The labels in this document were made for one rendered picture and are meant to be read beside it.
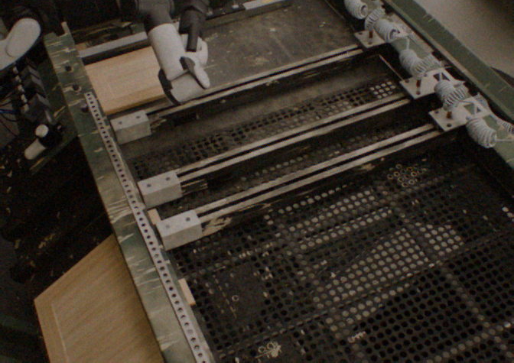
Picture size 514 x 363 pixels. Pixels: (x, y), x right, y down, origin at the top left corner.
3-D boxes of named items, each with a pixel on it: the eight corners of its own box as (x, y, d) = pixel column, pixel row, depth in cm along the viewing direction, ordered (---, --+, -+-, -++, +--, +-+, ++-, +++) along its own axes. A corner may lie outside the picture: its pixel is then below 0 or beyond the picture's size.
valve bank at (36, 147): (-18, 77, 255) (24, 37, 252) (9, 95, 266) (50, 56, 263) (1, 158, 224) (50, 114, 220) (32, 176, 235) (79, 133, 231)
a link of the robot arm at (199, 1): (216, 2, 233) (212, 32, 230) (194, 7, 238) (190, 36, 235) (196, -15, 222) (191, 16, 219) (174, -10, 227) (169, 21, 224)
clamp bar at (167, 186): (138, 192, 218) (125, 140, 200) (437, 89, 249) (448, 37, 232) (148, 213, 212) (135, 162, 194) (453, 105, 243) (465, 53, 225)
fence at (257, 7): (79, 59, 269) (77, 50, 266) (287, -1, 294) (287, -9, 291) (82, 65, 266) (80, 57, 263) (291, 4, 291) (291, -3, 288)
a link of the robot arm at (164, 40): (198, 81, 195) (171, 17, 199) (162, 102, 198) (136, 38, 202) (213, 88, 206) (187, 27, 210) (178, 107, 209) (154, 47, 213)
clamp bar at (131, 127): (112, 131, 239) (99, 80, 221) (391, 43, 270) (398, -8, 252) (119, 148, 232) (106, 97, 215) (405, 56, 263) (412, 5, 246)
